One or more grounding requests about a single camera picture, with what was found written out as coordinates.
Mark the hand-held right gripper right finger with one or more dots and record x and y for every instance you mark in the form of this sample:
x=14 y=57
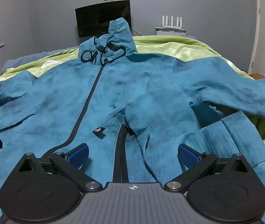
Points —
x=188 y=155

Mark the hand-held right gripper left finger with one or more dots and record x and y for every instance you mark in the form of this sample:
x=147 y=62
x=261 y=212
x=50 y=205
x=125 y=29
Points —
x=79 y=154

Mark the teal hooded jacket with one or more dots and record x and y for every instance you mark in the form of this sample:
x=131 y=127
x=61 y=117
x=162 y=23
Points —
x=160 y=86

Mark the green plush blanket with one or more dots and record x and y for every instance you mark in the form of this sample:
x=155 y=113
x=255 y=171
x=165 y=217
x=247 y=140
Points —
x=188 y=49

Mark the white cabinet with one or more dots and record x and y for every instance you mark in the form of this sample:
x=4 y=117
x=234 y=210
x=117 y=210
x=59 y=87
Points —
x=169 y=31

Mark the white router with antennas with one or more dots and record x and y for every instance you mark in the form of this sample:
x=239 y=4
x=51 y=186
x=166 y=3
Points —
x=171 y=25

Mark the black wall television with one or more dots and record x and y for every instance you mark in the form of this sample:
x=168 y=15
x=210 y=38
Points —
x=99 y=18

